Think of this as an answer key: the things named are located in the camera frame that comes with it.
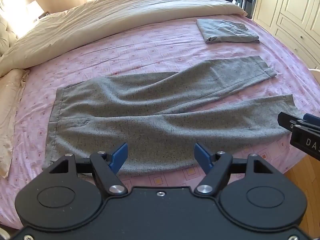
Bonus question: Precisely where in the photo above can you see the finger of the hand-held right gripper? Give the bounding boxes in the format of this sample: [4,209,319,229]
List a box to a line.
[277,112,320,132]

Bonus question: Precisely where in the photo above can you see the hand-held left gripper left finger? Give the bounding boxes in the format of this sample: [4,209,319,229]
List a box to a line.
[43,142,129,195]

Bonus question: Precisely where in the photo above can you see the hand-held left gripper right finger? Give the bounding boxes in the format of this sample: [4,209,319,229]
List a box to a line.
[194,143,280,195]

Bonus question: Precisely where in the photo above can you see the grey speckled pants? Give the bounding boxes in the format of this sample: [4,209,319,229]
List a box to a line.
[44,55,305,174]

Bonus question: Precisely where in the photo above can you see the folded grey pants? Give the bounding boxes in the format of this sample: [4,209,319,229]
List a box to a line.
[196,19,260,45]

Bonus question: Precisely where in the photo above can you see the cream wardrobe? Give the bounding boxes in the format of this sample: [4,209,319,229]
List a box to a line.
[251,0,320,68]

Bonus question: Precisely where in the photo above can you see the pink patterned bed sheet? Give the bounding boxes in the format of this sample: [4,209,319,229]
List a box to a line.
[0,15,320,228]

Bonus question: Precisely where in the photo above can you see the cream pillow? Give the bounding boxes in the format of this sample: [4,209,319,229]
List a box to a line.
[0,69,30,178]

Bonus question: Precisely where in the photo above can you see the cream duvet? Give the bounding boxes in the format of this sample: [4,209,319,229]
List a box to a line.
[0,0,248,77]

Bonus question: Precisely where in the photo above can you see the white lamp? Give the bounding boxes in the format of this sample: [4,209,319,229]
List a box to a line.
[26,0,45,20]

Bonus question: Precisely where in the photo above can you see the tufted cream headboard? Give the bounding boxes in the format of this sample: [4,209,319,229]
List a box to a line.
[0,0,19,57]

